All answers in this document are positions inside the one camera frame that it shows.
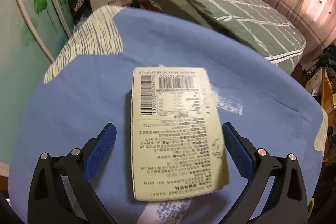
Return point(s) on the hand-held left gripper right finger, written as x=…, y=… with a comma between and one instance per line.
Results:
x=237, y=151

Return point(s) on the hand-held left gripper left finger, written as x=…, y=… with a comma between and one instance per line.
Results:
x=101, y=150

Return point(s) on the beige cardboard box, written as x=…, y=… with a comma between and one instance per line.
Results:
x=178, y=134

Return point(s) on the wooden desk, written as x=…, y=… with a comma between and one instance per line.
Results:
x=328, y=106

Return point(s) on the pile of dark clothes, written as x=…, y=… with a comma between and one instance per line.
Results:
x=326, y=57

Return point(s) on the sliding wardrobe door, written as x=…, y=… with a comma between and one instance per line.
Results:
x=23, y=43

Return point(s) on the red bucket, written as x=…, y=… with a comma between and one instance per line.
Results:
x=120, y=3

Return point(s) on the green checked duvet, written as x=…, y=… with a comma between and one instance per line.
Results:
x=223, y=3

